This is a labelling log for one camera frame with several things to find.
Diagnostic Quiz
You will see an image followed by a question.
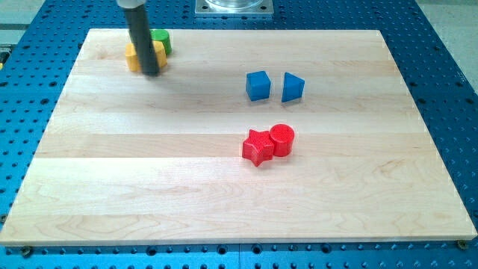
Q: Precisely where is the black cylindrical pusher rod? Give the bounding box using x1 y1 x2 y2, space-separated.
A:
122 2 160 76

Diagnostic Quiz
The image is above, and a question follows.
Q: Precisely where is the blue triangle block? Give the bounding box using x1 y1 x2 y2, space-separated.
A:
281 72 305 102

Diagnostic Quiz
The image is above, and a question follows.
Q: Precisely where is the red star block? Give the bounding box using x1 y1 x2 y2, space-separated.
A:
242 129 274 167

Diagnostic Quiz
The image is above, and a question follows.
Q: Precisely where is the green cylinder block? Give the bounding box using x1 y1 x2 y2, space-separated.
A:
150 29 172 55

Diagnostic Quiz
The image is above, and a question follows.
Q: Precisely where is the yellow block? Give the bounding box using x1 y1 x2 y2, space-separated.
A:
125 40 167 72

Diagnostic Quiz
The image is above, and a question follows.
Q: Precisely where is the blue cube block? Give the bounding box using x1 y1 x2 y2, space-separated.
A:
246 71 271 102

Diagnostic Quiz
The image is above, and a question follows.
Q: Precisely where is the wooden board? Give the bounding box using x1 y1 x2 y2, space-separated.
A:
1 28 477 247

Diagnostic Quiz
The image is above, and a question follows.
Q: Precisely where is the red cylinder block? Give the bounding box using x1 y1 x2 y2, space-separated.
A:
270 124 295 157

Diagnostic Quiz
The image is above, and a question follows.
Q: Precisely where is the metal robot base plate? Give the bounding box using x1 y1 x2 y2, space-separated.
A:
195 0 273 16

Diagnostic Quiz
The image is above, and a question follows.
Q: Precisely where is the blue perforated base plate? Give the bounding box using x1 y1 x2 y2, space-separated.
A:
1 1 477 268

